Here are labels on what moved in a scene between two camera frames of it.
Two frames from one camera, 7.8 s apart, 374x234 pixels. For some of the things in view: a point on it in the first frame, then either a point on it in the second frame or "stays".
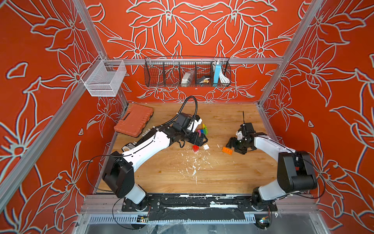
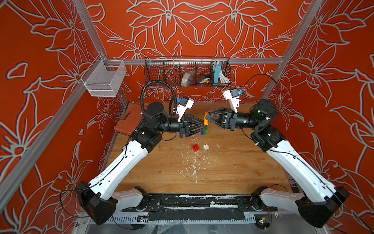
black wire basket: (187, 72) stays
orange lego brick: (227, 150) to (205, 121)
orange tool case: (135, 121) stays
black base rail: (196, 207) stays
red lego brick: (195, 148) stays
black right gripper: (231, 142) to (229, 120)
